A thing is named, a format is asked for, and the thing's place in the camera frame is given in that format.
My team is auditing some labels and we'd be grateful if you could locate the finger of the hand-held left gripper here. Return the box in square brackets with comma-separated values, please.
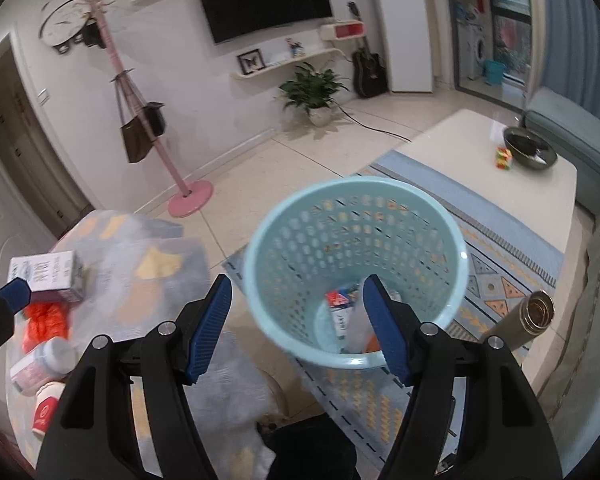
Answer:
[0, 280, 33, 363]

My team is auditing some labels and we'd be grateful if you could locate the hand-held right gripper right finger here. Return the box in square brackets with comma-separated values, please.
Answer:
[362, 274, 563, 480]

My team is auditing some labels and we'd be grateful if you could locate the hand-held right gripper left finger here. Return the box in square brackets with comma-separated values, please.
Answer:
[35, 274, 233, 480]

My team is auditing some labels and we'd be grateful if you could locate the white carton box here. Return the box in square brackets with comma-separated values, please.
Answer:
[8, 251, 86, 305]

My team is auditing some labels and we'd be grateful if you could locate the orange snack packet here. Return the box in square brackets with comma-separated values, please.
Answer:
[22, 302, 71, 353]

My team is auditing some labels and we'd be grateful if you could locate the light blue perforated basket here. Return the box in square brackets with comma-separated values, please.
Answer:
[242, 176, 470, 371]

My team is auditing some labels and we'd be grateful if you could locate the clear plastic wrapper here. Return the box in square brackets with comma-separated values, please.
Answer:
[347, 280, 381, 356]

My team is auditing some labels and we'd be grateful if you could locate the red white wrapper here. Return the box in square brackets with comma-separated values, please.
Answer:
[326, 285, 363, 353]

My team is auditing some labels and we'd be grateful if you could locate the white door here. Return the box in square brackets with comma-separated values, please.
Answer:
[0, 125, 56, 281]

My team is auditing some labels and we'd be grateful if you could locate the white bottle with pink contents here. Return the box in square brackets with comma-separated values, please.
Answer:
[10, 337, 78, 396]

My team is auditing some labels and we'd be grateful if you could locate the scallop patterned tablecloth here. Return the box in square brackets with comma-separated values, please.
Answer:
[5, 207, 281, 480]

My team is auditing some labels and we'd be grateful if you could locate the white cup with red label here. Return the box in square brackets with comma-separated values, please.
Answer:
[32, 381, 66, 438]

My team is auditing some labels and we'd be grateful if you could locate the metal thermos flask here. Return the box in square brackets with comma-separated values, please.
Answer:
[480, 290, 556, 356]

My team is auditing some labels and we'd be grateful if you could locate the pink coat rack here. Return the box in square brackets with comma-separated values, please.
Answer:
[85, 0, 215, 218]

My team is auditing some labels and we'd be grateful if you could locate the dark cloth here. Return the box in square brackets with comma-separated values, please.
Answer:
[260, 415, 358, 480]

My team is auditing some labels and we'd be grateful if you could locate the brown handbag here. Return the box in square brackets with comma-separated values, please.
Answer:
[120, 110, 155, 163]

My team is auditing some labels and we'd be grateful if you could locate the white coffee table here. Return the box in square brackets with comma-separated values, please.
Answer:
[352, 108, 579, 401]

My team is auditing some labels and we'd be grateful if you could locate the black handbag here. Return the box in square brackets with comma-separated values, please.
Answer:
[142, 101, 167, 137]

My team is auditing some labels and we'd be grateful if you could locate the black bowl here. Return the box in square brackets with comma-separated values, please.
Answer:
[502, 127, 558, 170]

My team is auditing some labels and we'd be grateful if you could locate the potted green plant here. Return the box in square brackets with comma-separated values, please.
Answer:
[277, 62, 348, 127]

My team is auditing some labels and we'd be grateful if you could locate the black guitar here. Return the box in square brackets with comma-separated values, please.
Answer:
[347, 2, 388, 98]

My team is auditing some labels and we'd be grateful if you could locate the teal sofa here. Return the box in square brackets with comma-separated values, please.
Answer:
[522, 85, 600, 216]

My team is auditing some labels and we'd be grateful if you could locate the blue bucket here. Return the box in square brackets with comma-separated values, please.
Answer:
[484, 59, 506, 86]

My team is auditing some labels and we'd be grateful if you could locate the white washing machine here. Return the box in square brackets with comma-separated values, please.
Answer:
[467, 22, 491, 81]

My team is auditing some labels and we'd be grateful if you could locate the white refrigerator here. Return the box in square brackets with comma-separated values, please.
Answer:
[367, 0, 436, 93]

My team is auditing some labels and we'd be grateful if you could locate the blue curtain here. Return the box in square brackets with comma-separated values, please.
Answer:
[530, 0, 600, 126]

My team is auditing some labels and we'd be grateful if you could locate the black floor cable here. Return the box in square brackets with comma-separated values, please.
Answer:
[335, 102, 412, 142]

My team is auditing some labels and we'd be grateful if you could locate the butterfly picture frame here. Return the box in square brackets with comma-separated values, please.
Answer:
[237, 49, 266, 75]

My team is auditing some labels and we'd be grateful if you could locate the round wall clock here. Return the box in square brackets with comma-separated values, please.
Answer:
[39, 0, 93, 48]

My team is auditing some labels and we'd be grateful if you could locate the white curved wall shelf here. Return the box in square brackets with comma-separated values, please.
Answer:
[230, 47, 342, 80]

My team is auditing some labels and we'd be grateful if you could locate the red white wall box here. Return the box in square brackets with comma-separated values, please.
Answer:
[320, 20, 367, 41]

